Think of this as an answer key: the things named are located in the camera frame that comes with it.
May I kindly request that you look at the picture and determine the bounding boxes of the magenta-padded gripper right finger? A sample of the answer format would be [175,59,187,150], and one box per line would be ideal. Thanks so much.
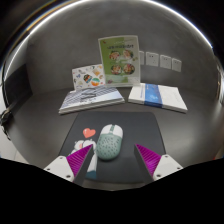
[133,143,184,183]

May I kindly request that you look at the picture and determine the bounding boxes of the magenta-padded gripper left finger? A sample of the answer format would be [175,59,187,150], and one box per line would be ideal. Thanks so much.
[43,143,95,187]

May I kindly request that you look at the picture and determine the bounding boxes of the white and green computer mouse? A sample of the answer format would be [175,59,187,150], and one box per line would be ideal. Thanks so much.
[95,123,124,162]

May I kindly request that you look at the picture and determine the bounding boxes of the black mouse pad with heart print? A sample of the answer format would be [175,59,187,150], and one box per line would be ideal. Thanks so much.
[58,111,167,184]

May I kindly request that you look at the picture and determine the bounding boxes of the white book with blue band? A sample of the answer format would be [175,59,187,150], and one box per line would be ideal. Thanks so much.
[127,82,189,114]

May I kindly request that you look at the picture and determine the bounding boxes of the striped grey booklet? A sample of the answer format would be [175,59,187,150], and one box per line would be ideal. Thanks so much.
[58,85,126,115]

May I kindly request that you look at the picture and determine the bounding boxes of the white card with colourful stickers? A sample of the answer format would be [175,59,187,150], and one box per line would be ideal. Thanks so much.
[71,63,106,92]

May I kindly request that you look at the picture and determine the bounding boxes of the green leaflet in clear stand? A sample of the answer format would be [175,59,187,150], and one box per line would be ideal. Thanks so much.
[97,34,142,88]

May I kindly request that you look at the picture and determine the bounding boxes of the white wall socket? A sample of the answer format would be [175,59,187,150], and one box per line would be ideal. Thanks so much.
[171,57,183,73]
[139,50,146,66]
[159,54,173,71]
[145,51,160,68]

